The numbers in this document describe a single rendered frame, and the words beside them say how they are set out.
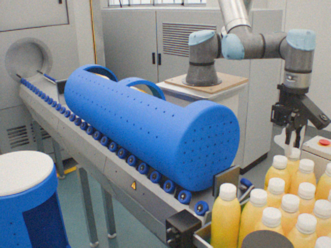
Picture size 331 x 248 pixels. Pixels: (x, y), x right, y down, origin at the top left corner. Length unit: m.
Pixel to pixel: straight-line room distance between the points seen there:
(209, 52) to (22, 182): 0.91
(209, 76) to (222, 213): 0.78
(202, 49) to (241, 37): 0.50
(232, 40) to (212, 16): 1.81
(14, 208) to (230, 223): 0.62
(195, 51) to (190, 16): 1.48
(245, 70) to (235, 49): 1.67
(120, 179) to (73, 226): 1.24
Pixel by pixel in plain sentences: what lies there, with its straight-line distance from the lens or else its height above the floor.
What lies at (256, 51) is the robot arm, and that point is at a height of 1.39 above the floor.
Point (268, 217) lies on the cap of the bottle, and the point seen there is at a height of 1.11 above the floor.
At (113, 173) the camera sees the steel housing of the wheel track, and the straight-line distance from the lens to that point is 1.31.
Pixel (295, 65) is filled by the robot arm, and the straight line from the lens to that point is 0.87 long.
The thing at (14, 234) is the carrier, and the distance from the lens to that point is 1.08.
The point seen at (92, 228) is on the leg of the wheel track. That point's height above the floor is 0.16.
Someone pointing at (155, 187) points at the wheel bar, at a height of 0.93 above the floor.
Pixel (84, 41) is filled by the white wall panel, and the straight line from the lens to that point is 6.52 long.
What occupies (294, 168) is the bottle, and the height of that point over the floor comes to 1.06.
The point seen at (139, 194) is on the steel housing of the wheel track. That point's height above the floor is 0.86.
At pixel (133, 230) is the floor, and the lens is 2.33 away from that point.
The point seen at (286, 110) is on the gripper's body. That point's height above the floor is 1.24.
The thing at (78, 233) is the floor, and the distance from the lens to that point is 2.38.
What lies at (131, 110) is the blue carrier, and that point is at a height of 1.18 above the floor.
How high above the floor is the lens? 1.53
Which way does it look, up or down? 22 degrees down
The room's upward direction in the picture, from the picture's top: 2 degrees counter-clockwise
